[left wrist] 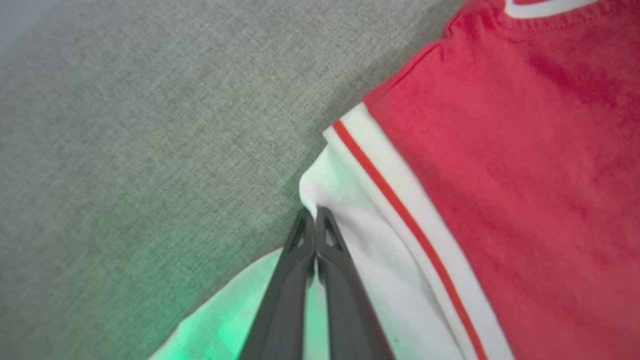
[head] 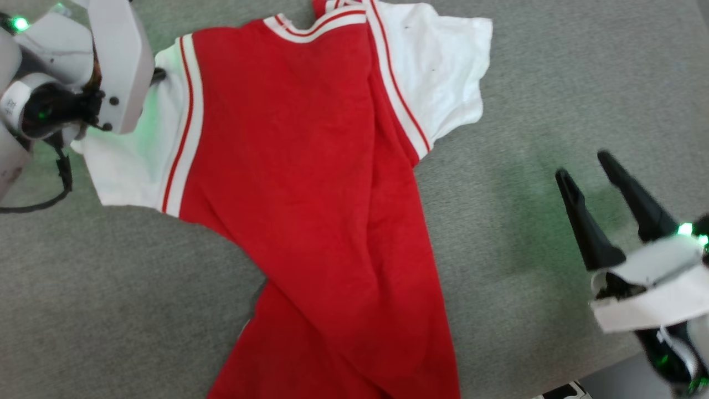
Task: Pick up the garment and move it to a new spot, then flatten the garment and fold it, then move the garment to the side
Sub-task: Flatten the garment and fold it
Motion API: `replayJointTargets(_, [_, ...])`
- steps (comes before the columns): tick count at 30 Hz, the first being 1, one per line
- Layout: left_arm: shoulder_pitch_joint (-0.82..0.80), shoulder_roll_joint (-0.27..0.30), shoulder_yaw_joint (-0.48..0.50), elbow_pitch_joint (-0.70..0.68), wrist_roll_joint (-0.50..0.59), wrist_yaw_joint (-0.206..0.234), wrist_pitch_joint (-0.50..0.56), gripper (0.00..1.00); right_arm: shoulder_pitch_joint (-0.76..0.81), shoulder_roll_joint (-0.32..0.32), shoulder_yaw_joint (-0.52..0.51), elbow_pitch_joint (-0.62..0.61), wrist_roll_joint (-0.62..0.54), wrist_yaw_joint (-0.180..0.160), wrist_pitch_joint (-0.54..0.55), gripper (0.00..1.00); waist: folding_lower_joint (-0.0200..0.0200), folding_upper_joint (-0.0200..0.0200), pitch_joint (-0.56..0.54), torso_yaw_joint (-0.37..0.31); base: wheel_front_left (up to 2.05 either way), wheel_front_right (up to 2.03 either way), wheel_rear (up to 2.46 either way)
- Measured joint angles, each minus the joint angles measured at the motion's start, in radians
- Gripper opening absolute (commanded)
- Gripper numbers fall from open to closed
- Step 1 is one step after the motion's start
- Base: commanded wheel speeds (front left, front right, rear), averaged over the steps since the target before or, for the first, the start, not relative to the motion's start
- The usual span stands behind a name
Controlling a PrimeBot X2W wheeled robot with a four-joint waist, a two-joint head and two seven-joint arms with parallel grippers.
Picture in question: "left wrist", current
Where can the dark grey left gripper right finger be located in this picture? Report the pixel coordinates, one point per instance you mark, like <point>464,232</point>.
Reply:
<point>347,305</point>

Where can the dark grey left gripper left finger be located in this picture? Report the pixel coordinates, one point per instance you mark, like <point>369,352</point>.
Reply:
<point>287,300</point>

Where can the red and white jersey shirt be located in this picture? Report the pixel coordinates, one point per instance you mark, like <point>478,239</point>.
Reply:
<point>500,175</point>

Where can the grey fabric sofa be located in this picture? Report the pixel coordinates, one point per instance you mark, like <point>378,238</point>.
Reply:
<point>125,150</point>

